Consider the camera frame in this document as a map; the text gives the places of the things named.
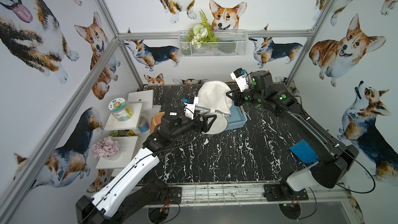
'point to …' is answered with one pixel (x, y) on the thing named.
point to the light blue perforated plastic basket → (237, 119)
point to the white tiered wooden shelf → (131, 133)
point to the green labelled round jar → (121, 109)
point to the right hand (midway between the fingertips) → (232, 87)
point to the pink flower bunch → (105, 148)
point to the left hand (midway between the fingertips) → (209, 110)
